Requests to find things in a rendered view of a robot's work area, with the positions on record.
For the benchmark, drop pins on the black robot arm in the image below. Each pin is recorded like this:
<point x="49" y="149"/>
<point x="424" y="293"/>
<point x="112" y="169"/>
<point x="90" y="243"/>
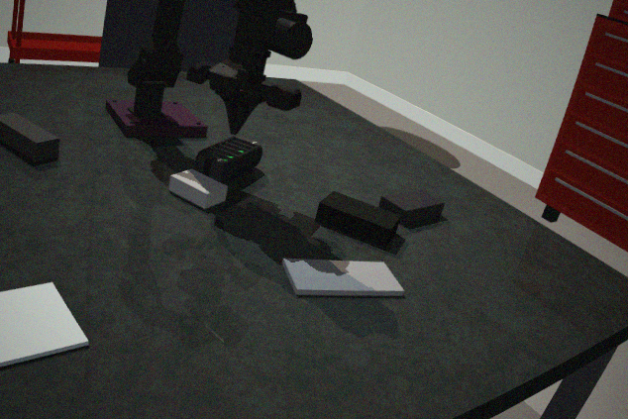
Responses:
<point x="273" y="24"/>

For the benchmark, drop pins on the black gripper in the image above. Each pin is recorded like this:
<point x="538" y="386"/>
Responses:
<point x="240" y="105"/>

